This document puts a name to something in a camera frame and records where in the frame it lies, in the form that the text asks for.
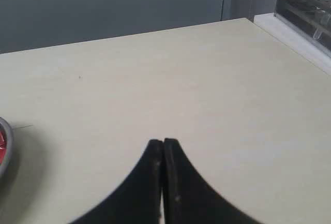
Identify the round stainless steel bowl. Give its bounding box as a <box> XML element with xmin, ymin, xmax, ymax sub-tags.
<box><xmin>1</xmin><ymin>117</ymin><xmax>14</xmax><ymax>177</ymax></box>

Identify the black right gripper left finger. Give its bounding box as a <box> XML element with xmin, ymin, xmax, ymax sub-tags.
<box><xmin>73</xmin><ymin>140</ymin><xmax>163</xmax><ymax>223</ymax></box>

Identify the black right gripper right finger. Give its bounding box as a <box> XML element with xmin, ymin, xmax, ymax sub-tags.
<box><xmin>163</xmin><ymin>138</ymin><xmax>256</xmax><ymax>223</ymax></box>

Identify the white side table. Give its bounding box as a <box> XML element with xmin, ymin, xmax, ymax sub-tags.
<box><xmin>253</xmin><ymin>13</ymin><xmax>330</xmax><ymax>75</ymax></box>

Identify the black test tube rack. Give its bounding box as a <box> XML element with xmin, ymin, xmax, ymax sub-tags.
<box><xmin>274</xmin><ymin>0</ymin><xmax>330</xmax><ymax>55</ymax></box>

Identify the red wrapped candy pile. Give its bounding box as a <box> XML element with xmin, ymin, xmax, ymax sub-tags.
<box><xmin>0</xmin><ymin>132</ymin><xmax>6</xmax><ymax>163</ymax></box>

